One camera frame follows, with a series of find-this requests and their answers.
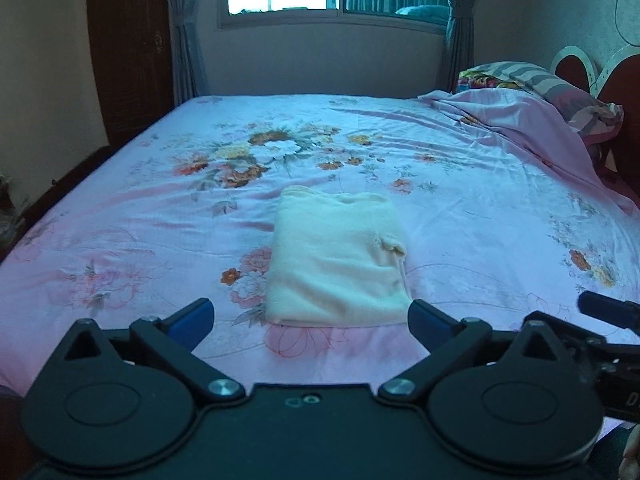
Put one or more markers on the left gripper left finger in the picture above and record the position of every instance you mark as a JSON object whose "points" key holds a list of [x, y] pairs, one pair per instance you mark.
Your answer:
{"points": [[167, 345]]}

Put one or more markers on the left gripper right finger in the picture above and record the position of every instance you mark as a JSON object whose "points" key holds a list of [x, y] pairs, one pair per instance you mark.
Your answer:
{"points": [[452, 346]]}

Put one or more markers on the white knit sweater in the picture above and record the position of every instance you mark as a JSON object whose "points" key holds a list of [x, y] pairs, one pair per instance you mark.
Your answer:
{"points": [[337, 260]]}

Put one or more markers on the person's right hand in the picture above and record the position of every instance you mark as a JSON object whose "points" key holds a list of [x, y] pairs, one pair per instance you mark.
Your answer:
{"points": [[629, 468]]}

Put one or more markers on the pink folded quilt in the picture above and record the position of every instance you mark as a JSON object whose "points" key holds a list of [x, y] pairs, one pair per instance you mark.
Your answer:
{"points": [[535, 127]]}

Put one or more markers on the striped floral pillow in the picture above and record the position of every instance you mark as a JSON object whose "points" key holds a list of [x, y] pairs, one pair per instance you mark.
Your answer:
{"points": [[595, 121]]}

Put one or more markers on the red white headboard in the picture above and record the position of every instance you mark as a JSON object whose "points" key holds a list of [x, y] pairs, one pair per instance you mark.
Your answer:
{"points": [[618, 83]]}

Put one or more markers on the dark wooden wardrobe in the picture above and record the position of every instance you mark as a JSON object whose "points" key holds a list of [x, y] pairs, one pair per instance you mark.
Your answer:
{"points": [[132, 67]]}

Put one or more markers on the teal window curtain right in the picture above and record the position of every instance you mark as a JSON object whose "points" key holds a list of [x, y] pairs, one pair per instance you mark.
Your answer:
{"points": [[459, 43]]}

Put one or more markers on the grey window curtain left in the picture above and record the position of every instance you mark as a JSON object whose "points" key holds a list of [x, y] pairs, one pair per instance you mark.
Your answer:
{"points": [[188, 74]]}

